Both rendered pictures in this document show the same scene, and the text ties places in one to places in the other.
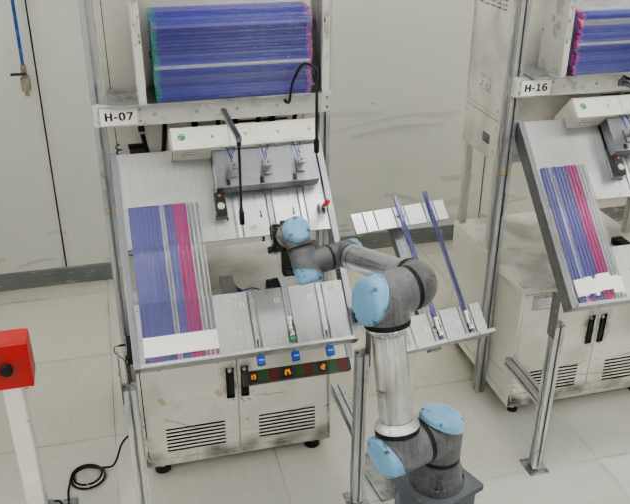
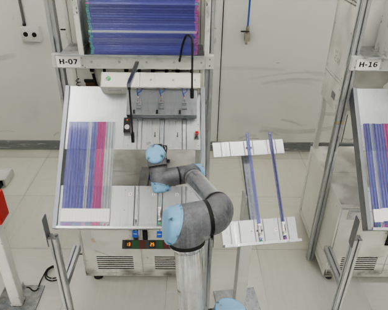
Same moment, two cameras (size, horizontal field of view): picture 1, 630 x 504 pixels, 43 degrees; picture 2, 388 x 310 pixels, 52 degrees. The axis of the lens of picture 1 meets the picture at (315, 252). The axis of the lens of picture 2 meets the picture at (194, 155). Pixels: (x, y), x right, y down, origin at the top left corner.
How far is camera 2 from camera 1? 0.87 m
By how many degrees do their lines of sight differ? 13
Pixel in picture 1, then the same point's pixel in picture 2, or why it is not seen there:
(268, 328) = (144, 213)
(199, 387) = (116, 235)
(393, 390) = (185, 292)
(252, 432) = (150, 266)
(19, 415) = not seen: outside the picture
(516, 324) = (334, 226)
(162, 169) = (97, 98)
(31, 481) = (7, 277)
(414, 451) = not seen: outside the picture
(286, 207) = (173, 131)
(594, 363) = not seen: outside the picture
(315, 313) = not seen: hidden behind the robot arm
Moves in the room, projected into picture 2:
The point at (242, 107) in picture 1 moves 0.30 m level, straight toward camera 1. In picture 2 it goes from (149, 61) to (132, 83)
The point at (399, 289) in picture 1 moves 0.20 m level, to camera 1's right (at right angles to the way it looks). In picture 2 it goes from (192, 221) to (259, 232)
